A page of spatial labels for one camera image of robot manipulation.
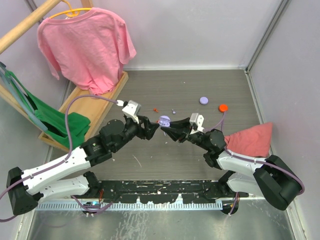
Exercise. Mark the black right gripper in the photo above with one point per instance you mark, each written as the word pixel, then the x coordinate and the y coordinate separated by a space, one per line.
pixel 176 134

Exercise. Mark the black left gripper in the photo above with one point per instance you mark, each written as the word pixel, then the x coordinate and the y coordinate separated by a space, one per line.
pixel 146 131

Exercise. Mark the lilac earbud case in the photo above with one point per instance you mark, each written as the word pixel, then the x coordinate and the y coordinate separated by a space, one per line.
pixel 164 118
pixel 203 100

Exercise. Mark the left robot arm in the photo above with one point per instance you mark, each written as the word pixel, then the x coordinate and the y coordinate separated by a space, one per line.
pixel 112 137

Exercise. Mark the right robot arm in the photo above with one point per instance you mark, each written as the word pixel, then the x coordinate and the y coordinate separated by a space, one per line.
pixel 267 177

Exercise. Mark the orange earbud case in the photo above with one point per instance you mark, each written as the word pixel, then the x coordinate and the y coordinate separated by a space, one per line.
pixel 223 108

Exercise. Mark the wooden rack base tray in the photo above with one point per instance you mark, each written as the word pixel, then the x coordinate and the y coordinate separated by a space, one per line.
pixel 93 108

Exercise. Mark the salmon pink folded cloth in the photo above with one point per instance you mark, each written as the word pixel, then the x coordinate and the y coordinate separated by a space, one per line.
pixel 254 141

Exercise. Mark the green t-shirt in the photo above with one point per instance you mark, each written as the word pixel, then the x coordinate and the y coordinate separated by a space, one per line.
pixel 55 121

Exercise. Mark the pink t-shirt on hanger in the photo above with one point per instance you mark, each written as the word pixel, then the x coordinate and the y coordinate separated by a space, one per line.
pixel 89 50

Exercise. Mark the grey-blue clothes hanger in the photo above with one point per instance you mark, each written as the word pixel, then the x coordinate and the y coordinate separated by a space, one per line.
pixel 14 87

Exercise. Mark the yellow clothes hanger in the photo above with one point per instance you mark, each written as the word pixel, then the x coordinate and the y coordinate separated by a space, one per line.
pixel 71 12

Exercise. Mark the wooden hanging rod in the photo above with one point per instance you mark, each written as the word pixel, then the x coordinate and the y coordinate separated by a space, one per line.
pixel 14 34

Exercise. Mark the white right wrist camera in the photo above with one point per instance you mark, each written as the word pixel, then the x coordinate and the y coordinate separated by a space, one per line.
pixel 196 123

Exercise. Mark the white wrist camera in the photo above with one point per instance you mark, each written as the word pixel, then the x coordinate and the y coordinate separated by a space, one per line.
pixel 131 109
pixel 196 123

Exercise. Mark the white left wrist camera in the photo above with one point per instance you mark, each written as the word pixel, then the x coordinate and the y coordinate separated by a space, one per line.
pixel 131 109

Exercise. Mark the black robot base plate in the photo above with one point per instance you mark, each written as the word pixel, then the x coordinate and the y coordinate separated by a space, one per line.
pixel 160 191

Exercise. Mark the grey slotted cable duct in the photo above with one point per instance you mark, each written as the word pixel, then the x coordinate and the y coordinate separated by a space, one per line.
pixel 176 206

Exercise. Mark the aluminium corner frame post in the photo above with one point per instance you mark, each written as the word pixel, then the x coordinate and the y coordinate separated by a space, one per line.
pixel 280 10

